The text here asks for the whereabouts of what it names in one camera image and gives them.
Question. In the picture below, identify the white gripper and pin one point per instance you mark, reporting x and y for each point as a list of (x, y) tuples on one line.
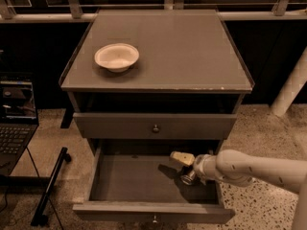
[(199, 166)]

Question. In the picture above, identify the shiny orange soda can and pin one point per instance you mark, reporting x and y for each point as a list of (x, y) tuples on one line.
[(188, 176)]

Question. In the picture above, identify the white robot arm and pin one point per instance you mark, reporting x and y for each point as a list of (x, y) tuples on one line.
[(262, 168)]

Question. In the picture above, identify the top drawer knob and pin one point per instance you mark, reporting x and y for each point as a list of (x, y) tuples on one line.
[(156, 129)]

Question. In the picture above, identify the open grey middle drawer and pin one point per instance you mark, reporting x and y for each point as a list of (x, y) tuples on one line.
[(135, 180)]

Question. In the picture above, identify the grey drawer cabinet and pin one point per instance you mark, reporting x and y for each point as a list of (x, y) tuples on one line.
[(187, 65)]

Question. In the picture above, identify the closed grey top drawer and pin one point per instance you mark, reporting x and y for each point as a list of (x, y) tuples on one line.
[(140, 126)]

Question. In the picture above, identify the white paper bowl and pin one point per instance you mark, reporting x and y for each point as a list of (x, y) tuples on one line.
[(117, 57)]

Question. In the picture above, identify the black laptop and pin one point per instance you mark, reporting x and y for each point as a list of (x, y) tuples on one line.
[(18, 118)]

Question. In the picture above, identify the metal window railing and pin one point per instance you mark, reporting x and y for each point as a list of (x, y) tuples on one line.
[(228, 10)]

